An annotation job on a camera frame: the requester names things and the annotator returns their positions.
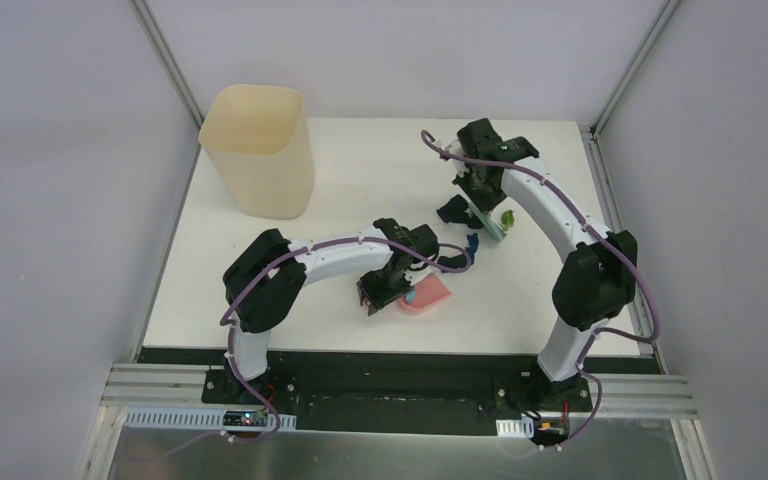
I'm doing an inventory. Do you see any pink plastic dustpan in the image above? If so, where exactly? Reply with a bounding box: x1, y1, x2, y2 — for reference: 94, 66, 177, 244
397, 274, 452, 316

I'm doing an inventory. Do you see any green hand brush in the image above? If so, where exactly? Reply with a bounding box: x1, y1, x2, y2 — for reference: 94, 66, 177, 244
467, 201, 507, 242

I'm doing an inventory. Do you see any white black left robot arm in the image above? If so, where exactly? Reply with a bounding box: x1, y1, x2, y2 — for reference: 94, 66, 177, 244
220, 218, 440, 405

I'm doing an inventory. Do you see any left white cable duct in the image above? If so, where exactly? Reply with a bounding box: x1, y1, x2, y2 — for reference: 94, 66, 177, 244
123, 407, 297, 433

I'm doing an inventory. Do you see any green paper scrap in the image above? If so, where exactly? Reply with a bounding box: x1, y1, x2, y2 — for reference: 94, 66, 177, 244
499, 210, 515, 234

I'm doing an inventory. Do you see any white cable duct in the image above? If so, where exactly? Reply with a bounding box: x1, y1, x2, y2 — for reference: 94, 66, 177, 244
495, 416, 535, 439
123, 407, 297, 433

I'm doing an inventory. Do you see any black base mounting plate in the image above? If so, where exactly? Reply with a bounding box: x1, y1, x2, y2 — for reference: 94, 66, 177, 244
199, 347, 662, 439

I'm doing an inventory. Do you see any beige plastic waste bin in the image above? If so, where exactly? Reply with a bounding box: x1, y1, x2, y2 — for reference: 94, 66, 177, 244
199, 84, 315, 220

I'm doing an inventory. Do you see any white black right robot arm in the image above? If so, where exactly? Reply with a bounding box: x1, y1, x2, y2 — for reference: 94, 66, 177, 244
446, 118, 637, 410

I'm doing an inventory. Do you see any black paper scrap large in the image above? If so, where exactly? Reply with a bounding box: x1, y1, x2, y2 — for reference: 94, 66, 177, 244
436, 195, 472, 225

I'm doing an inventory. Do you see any right white cable duct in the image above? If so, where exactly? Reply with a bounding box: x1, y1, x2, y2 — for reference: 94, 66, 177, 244
495, 416, 535, 439

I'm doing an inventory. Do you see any dark blue paper scrap long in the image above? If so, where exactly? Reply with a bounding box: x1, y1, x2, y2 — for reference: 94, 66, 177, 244
465, 232, 480, 262

